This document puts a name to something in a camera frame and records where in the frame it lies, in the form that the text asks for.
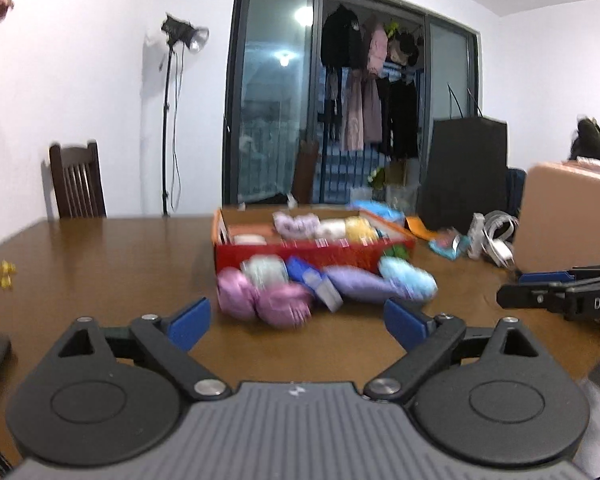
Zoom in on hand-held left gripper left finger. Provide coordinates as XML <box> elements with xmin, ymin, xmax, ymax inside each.
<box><xmin>55</xmin><ymin>297</ymin><xmax>232</xmax><ymax>403</ymax></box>

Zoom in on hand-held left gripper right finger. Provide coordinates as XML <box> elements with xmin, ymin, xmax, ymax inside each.
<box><xmin>362</xmin><ymin>297</ymin><xmax>542</xmax><ymax>403</ymax></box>

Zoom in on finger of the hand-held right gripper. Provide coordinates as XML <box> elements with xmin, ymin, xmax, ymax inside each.
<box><xmin>519</xmin><ymin>267</ymin><xmax>588</xmax><ymax>284</ymax></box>
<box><xmin>496</xmin><ymin>280</ymin><xmax>569</xmax><ymax>313</ymax></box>

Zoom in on blue plush fish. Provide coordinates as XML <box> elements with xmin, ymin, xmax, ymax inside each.
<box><xmin>378</xmin><ymin>257</ymin><xmax>439</xmax><ymax>302</ymax></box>

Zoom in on lavender yarn skein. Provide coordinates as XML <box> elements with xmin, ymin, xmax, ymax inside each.
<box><xmin>325</xmin><ymin>266</ymin><xmax>397</xmax><ymax>304</ymax></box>

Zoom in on pale green yarn ball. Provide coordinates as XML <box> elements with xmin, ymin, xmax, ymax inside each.
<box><xmin>242</xmin><ymin>255</ymin><xmax>290</xmax><ymax>291</ymax></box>

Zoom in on small blue white packet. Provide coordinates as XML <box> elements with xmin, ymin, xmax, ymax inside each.
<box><xmin>285</xmin><ymin>257</ymin><xmax>344</xmax><ymax>312</ymax></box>

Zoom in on red cardboard box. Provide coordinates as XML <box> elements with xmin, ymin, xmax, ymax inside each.
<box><xmin>212</xmin><ymin>208</ymin><xmax>417</xmax><ymax>275</ymax></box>

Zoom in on tan cardboard box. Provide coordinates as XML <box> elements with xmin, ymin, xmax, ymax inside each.
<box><xmin>513</xmin><ymin>161</ymin><xmax>600</xmax><ymax>274</ymax></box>

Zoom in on teal pink snack packet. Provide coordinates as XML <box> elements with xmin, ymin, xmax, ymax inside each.
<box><xmin>428</xmin><ymin>228</ymin><xmax>471</xmax><ymax>261</ymax></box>

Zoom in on orange card packet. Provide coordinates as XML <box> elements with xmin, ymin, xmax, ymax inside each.
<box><xmin>405</xmin><ymin>216</ymin><xmax>439</xmax><ymax>240</ymax></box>

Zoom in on blue tissue pack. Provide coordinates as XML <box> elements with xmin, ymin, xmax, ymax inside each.
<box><xmin>352</xmin><ymin>200</ymin><xmax>406</xmax><ymax>226</ymax></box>

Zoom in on clear drinking glass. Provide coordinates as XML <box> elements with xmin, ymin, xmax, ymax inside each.
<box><xmin>386</xmin><ymin>185</ymin><xmax>420</xmax><ymax>218</ymax></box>

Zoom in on black paper bag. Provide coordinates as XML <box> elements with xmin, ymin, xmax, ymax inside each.
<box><xmin>418</xmin><ymin>85</ymin><xmax>509</xmax><ymax>237</ymax></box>

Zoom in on dark wooden slatted chair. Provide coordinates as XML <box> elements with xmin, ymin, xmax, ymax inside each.
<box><xmin>49</xmin><ymin>141</ymin><xmax>107</xmax><ymax>220</ymax></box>

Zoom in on wooden chair by door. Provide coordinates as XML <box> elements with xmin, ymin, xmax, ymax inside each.
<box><xmin>292</xmin><ymin>140</ymin><xmax>321</xmax><ymax>204</ymax></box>

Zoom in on black hanging garment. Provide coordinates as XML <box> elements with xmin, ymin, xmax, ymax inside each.
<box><xmin>387</xmin><ymin>77</ymin><xmax>422</xmax><ymax>159</ymax></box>

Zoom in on mauve hanging coat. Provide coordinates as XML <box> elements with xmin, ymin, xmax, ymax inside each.
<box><xmin>341</xmin><ymin>67</ymin><xmax>384</xmax><ymax>152</ymax></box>

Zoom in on sliding glass door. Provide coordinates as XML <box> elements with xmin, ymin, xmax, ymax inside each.
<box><xmin>223</xmin><ymin>0</ymin><xmax>481</xmax><ymax>207</ymax></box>

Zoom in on pink hanging jacket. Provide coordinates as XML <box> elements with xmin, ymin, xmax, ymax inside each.
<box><xmin>365</xmin><ymin>25</ymin><xmax>389</xmax><ymax>79</ymax></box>

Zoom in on studio light on stand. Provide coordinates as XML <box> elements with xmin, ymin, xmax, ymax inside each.
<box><xmin>159</xmin><ymin>12</ymin><xmax>211</xmax><ymax>217</ymax></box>

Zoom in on black hanging jacket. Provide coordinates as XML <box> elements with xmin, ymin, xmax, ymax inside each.
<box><xmin>321</xmin><ymin>5</ymin><xmax>364</xmax><ymax>69</ymax></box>

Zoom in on white charger cables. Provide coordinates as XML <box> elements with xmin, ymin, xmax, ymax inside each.
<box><xmin>482</xmin><ymin>210</ymin><xmax>519</xmax><ymax>266</ymax></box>

